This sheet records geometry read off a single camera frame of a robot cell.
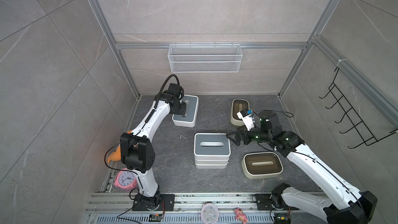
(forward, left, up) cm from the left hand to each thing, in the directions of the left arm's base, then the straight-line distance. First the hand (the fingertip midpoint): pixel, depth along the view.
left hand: (182, 107), depth 88 cm
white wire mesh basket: (+33, -14, +11) cm, 38 cm away
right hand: (-20, -26, +5) cm, 34 cm away
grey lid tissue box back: (-10, -5, +2) cm, 11 cm away
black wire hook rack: (-24, -79, +12) cm, 83 cm away
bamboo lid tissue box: (-29, -15, -8) cm, 34 cm away
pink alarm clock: (-34, +29, -16) cm, 48 cm away
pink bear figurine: (-51, -27, -15) cm, 60 cm away
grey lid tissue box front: (-23, -15, -3) cm, 28 cm away
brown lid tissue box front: (-30, -43, -14) cm, 54 cm away
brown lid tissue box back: (+12, -37, -14) cm, 41 cm away
